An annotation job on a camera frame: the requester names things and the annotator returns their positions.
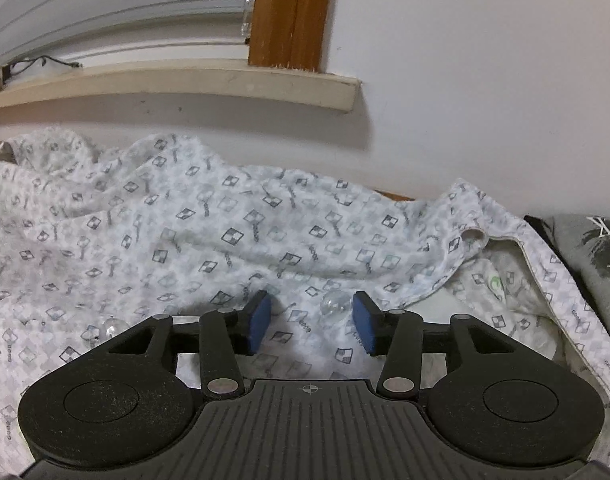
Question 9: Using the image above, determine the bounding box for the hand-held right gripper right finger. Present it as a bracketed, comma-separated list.
[351, 291, 513, 402]

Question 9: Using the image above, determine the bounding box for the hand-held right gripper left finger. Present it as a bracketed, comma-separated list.
[102, 290, 273, 402]

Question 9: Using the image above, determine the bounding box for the white checker print garment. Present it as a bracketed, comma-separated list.
[0, 127, 610, 466]

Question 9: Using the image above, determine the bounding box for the black cloth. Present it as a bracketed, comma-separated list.
[524, 214, 560, 256]

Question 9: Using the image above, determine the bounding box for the grey printed sweatshirt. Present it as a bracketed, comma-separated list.
[540, 212, 610, 333]

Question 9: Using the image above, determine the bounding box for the beige window sill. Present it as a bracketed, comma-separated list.
[0, 66, 362, 113]

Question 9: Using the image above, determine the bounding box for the white window blind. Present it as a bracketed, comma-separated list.
[0, 0, 258, 68]

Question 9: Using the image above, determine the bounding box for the wooden window frame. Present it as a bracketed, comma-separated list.
[247, 0, 337, 72]

